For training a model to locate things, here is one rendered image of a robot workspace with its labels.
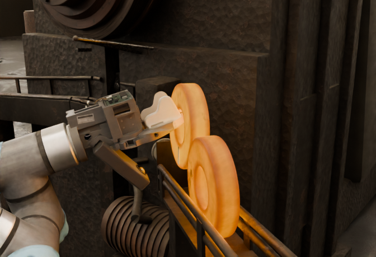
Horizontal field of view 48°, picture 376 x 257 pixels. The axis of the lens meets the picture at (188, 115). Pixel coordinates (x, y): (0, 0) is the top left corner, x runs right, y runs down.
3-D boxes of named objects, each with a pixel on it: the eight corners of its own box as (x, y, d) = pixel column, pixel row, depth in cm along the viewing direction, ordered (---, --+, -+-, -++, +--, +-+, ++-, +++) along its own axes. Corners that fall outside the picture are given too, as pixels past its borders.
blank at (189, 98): (185, 79, 82) (168, 79, 81) (212, 87, 68) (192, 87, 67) (184, 155, 85) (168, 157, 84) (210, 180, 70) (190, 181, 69)
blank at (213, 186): (202, 131, 71) (183, 132, 70) (237, 138, 56) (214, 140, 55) (208, 222, 72) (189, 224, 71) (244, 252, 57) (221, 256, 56)
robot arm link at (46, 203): (23, 273, 67) (-5, 216, 63) (29, 234, 77) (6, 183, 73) (71, 255, 68) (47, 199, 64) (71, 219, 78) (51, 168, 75)
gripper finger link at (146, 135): (174, 124, 70) (123, 141, 68) (176, 132, 71) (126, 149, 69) (167, 116, 74) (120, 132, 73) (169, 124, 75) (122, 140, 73)
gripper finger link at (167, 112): (192, 89, 71) (140, 106, 69) (200, 121, 73) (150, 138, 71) (187, 85, 74) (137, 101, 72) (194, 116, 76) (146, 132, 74)
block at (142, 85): (163, 158, 118) (162, 74, 112) (186, 165, 113) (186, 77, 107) (136, 170, 110) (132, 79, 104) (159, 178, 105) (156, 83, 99)
